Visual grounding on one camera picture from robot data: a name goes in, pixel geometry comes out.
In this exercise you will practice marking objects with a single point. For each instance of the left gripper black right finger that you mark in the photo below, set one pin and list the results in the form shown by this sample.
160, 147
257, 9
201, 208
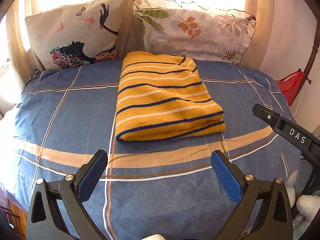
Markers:
274, 219

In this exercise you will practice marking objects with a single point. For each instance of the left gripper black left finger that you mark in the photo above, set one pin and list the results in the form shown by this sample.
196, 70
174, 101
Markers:
44, 218

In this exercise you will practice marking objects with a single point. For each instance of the yellow striped knit sweater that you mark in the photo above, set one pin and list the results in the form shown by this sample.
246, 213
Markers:
162, 97

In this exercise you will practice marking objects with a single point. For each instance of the white plush toy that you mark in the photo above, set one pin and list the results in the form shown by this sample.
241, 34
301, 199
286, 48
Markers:
307, 205

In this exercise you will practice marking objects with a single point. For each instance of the red cloth bag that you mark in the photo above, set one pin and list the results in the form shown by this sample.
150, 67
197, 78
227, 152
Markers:
289, 85

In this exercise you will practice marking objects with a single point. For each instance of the blue plaid bed sheet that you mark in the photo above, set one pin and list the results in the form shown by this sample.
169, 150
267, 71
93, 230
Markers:
169, 188

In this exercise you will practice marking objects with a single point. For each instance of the dark curved wooden stand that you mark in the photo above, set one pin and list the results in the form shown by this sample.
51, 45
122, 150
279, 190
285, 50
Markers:
310, 62

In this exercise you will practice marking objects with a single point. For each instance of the cream pillow with woman print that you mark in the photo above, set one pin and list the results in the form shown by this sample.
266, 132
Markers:
75, 35

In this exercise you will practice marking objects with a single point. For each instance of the white floral leaf pillow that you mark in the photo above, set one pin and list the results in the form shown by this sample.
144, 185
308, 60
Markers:
186, 29

